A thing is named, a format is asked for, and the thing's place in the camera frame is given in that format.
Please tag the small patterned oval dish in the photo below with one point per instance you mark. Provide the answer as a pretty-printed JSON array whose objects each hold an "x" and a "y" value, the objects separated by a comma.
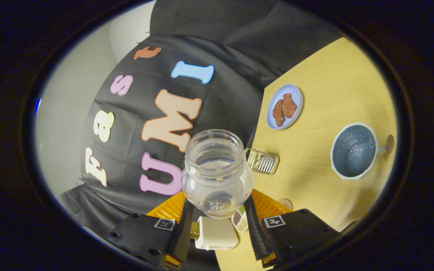
[{"x": 240, "y": 222}]

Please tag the cream square coaster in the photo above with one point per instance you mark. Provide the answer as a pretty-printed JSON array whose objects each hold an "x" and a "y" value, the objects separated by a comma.
[{"x": 217, "y": 233}]

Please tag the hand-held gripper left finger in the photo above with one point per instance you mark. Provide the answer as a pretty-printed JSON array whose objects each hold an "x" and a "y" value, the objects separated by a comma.
[{"x": 181, "y": 241}]

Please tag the wooden table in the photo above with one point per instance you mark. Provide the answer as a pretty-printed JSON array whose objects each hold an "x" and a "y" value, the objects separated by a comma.
[{"x": 333, "y": 75}]

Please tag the black backdrop cloth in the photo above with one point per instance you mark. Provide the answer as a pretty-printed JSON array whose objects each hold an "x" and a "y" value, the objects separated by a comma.
[{"x": 232, "y": 98}]

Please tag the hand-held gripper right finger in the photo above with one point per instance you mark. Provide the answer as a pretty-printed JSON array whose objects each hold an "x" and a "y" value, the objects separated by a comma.
[{"x": 256, "y": 237}]

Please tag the clear glass bottle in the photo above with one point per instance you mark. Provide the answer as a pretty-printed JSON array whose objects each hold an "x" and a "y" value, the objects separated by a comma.
[{"x": 217, "y": 177}]

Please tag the brown food piece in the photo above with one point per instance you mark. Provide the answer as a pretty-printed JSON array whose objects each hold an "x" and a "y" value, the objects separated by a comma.
[
  {"x": 289, "y": 105},
  {"x": 278, "y": 113}
]

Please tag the light blue plate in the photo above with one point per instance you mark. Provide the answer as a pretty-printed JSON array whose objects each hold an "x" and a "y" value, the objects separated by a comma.
[{"x": 294, "y": 96}]

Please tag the small clear round lid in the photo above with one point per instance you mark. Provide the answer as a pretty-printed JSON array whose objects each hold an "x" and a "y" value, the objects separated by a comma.
[{"x": 285, "y": 203}]

